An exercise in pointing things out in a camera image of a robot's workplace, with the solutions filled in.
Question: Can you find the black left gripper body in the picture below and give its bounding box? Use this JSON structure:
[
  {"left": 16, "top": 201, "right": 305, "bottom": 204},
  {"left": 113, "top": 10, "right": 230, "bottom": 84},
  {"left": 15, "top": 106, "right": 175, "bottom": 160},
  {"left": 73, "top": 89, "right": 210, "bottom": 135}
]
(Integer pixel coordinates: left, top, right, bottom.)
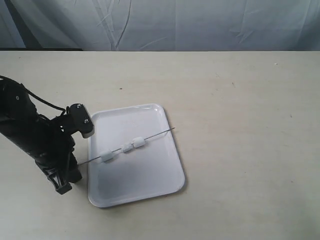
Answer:
[{"left": 35, "top": 113, "right": 75, "bottom": 175}]

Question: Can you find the white foam piece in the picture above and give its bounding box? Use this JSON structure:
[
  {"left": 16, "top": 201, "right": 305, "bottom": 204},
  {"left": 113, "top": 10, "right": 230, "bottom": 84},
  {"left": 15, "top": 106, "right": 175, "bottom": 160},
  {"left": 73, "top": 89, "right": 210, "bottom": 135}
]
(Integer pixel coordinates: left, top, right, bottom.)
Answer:
[
  {"left": 132, "top": 136, "right": 146, "bottom": 149},
  {"left": 99, "top": 149, "right": 115, "bottom": 163},
  {"left": 120, "top": 142, "right": 134, "bottom": 153}
]

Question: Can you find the thin metal skewer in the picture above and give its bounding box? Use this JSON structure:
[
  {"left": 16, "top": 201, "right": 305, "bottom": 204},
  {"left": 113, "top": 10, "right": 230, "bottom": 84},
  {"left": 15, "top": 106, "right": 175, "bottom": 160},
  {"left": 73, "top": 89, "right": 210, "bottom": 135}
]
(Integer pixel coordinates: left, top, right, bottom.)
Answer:
[{"left": 78, "top": 127, "right": 174, "bottom": 167}]

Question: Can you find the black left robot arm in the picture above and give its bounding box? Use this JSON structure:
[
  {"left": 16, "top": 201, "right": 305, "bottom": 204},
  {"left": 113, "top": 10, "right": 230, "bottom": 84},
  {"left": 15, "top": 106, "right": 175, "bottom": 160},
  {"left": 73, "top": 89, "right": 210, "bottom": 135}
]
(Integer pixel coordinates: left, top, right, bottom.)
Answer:
[{"left": 0, "top": 76, "right": 82, "bottom": 195}]

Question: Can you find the white plastic tray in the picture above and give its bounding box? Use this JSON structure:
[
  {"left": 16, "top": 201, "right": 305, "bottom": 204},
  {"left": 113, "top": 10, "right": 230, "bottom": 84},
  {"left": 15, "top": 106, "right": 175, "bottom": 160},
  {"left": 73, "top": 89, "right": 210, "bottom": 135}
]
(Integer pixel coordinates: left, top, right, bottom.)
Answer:
[{"left": 87, "top": 103, "right": 185, "bottom": 208}]

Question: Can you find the grey backdrop cloth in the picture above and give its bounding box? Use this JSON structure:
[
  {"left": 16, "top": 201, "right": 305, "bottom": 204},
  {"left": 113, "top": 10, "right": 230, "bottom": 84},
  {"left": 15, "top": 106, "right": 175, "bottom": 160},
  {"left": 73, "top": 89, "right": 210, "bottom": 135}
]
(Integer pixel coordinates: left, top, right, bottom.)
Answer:
[{"left": 0, "top": 0, "right": 320, "bottom": 51}]

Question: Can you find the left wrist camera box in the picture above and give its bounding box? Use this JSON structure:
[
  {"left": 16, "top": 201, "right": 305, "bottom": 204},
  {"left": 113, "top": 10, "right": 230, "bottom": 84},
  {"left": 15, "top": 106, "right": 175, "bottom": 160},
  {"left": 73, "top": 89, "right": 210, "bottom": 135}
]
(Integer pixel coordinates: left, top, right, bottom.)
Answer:
[{"left": 67, "top": 103, "right": 95, "bottom": 139}]

